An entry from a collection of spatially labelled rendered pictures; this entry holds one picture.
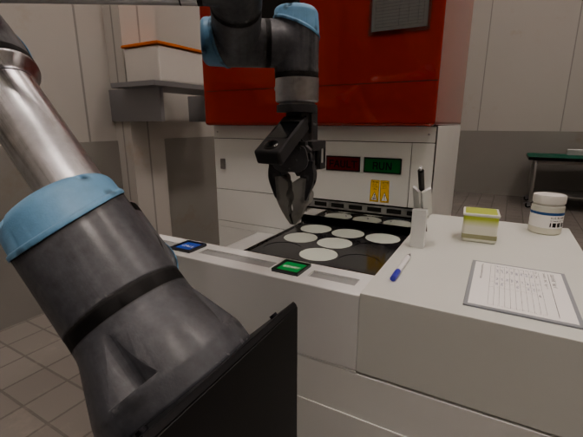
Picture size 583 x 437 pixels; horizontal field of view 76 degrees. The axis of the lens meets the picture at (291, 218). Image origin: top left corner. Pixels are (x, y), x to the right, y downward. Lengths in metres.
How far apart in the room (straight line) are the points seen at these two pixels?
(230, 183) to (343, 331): 0.96
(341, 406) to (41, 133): 0.63
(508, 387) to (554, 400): 0.05
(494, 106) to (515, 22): 1.30
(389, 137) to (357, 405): 0.77
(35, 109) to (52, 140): 0.06
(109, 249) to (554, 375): 0.56
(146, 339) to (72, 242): 0.10
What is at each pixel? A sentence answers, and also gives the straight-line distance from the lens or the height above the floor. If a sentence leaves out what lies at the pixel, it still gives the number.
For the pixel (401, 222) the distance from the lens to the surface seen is 1.21.
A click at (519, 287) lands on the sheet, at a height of 0.97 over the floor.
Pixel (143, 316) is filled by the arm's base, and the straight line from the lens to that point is 0.34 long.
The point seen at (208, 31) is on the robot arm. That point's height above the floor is 1.36.
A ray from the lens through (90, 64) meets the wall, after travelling 3.11.
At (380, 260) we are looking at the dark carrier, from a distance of 0.95.
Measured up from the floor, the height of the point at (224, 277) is 0.93.
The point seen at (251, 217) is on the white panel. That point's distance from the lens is 1.46.
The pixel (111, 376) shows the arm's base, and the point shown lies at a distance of 0.34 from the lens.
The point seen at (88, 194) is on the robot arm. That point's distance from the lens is 0.39.
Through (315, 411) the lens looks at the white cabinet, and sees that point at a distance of 0.78.
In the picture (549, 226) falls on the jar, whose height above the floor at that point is 0.99.
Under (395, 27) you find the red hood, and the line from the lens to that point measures 1.17.
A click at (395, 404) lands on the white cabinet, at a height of 0.78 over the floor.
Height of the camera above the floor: 1.23
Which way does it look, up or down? 14 degrees down
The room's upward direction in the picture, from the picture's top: straight up
